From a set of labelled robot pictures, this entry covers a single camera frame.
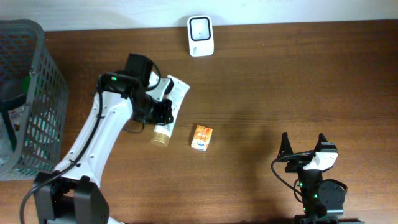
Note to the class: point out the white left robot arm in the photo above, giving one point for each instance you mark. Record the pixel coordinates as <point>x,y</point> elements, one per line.
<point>71,194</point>

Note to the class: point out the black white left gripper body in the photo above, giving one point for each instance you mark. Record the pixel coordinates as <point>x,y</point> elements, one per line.
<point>165,112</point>

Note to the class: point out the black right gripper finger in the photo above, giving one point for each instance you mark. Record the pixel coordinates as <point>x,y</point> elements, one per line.
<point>321,143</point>
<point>285,147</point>

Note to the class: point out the small orange carton box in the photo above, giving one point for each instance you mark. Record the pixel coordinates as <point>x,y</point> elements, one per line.
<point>201,138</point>

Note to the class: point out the grey plastic mesh basket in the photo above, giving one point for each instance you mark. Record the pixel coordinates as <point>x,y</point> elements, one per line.
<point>28,68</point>

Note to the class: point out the white barcode scanner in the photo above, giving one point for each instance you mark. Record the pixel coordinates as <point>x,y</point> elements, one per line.
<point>200,36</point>

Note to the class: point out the white cream tube gold cap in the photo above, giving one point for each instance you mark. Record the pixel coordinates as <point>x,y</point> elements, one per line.
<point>175,92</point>

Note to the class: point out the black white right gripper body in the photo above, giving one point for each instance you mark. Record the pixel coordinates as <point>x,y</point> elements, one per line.
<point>296,165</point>

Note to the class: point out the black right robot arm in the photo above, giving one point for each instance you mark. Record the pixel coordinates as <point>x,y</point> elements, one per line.
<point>322,199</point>

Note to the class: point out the green white tape package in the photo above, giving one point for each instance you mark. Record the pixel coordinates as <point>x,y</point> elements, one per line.
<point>11,115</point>

